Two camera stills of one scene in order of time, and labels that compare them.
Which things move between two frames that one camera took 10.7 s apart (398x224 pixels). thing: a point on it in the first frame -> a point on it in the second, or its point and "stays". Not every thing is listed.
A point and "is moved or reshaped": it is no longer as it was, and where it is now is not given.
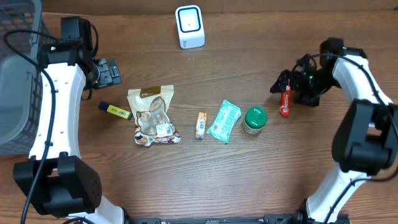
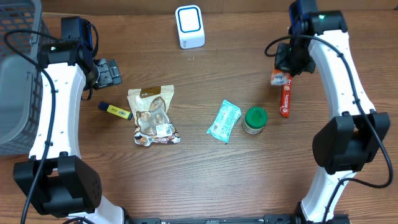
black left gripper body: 107,72 stays
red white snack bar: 285,100 stays
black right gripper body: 298,82 -> 283,61
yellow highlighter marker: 122,112 stays
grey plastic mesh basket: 23,32 stays
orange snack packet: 201,125 is moved or reshaped
